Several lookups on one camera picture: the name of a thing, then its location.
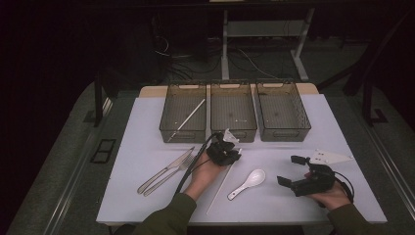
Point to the white chopstick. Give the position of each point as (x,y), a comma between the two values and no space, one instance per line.
(220,191)
(187,119)

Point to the person's left hand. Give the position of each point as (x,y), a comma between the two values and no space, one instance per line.
(204,176)

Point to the brown translucent plastic basket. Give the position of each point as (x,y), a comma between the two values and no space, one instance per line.
(179,114)
(232,111)
(282,111)

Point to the white table cover sheet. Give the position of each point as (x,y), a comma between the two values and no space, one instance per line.
(267,209)

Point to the white metal desk frame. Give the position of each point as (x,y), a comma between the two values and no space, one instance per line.
(266,28)

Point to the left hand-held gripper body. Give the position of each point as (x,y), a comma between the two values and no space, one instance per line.
(221,155)

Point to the white ceramic spoon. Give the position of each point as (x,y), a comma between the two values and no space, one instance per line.
(253,178)

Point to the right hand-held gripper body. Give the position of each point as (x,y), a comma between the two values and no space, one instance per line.
(314,184)

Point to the black metal stand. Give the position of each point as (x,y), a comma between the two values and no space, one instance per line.
(367,104)
(98,104)

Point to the silver fork and knife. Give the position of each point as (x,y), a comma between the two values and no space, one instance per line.
(163,173)

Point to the black floor outlet panel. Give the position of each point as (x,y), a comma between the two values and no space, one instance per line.
(102,150)

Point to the person's right hand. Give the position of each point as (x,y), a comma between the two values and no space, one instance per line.
(332,197)

